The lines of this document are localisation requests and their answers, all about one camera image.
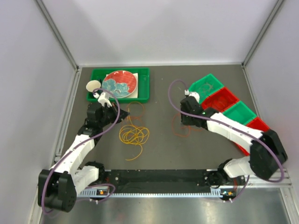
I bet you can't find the cream paper cup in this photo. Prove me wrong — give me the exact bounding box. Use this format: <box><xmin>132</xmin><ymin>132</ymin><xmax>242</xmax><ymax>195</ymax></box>
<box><xmin>85</xmin><ymin>80</ymin><xmax>101</xmax><ymax>92</ymax></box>

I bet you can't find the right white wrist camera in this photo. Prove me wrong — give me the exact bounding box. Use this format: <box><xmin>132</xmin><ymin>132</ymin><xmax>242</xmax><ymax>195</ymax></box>
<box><xmin>184</xmin><ymin>90</ymin><xmax>200</xmax><ymax>103</ymax></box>

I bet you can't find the slotted cable duct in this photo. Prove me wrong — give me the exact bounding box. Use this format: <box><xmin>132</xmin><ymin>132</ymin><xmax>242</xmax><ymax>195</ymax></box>
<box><xmin>77</xmin><ymin>188</ymin><xmax>236</xmax><ymax>198</ymax></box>

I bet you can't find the green bin far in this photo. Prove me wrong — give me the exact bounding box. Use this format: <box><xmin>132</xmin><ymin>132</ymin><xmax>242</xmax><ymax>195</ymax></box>
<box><xmin>189</xmin><ymin>73</ymin><xmax>224</xmax><ymax>101</ymax></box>

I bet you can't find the red bin near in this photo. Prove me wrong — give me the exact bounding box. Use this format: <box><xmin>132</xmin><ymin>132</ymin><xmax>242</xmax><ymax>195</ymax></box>
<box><xmin>236</xmin><ymin>117</ymin><xmax>270</xmax><ymax>156</ymax></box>

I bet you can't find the aluminium frame rail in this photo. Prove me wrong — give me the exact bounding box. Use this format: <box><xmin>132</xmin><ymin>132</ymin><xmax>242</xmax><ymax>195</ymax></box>
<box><xmin>242</xmin><ymin>168</ymin><xmax>293</xmax><ymax>187</ymax></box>

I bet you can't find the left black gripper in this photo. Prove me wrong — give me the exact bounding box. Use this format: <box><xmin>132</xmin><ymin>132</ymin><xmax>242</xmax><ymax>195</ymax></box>
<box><xmin>99</xmin><ymin>102</ymin><xmax>130</xmax><ymax>127</ymax></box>

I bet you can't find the red blue floral plate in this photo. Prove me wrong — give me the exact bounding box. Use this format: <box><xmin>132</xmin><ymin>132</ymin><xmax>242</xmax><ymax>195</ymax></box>
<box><xmin>101</xmin><ymin>70</ymin><xmax>138</xmax><ymax>99</ymax></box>

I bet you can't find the red bin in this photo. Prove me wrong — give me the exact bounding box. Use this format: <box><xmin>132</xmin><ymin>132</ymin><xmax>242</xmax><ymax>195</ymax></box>
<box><xmin>201</xmin><ymin>87</ymin><xmax>239</xmax><ymax>112</ymax></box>
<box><xmin>236</xmin><ymin>117</ymin><xmax>270</xmax><ymax>156</ymax></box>

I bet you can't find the green plastic tray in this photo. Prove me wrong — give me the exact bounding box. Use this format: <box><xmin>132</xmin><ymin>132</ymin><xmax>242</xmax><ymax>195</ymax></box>
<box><xmin>90</xmin><ymin>67</ymin><xmax>150</xmax><ymax>104</ymax></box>

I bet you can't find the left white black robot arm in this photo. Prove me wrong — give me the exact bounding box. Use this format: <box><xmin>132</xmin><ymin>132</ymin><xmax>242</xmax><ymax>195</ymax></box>
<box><xmin>38</xmin><ymin>103</ymin><xmax>129</xmax><ymax>213</ymax></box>

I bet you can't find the yellow cable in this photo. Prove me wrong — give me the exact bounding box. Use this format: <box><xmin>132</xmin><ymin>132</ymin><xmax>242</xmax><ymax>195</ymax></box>
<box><xmin>118</xmin><ymin>119</ymin><xmax>150</xmax><ymax>161</ymax></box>

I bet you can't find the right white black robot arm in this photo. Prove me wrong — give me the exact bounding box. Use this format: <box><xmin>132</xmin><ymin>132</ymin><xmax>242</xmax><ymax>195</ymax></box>
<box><xmin>180</xmin><ymin>96</ymin><xmax>288</xmax><ymax>185</ymax></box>

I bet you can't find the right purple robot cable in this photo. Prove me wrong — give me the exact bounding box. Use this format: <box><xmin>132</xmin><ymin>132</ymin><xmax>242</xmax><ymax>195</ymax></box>
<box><xmin>168</xmin><ymin>79</ymin><xmax>285</xmax><ymax>203</ymax></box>

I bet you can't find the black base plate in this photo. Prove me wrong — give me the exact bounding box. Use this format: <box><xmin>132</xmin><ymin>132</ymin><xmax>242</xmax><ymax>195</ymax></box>
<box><xmin>89</xmin><ymin>169</ymin><xmax>245</xmax><ymax>194</ymax></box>

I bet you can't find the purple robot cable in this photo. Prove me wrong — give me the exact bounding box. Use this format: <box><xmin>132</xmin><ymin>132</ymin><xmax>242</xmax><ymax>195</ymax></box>
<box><xmin>168</xmin><ymin>79</ymin><xmax>285</xmax><ymax>203</ymax></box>
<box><xmin>41</xmin><ymin>88</ymin><xmax>121</xmax><ymax>214</ymax></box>

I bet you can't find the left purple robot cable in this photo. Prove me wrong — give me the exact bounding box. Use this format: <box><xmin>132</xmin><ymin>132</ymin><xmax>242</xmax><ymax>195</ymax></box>
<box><xmin>41</xmin><ymin>88</ymin><xmax>121</xmax><ymax>214</ymax></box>

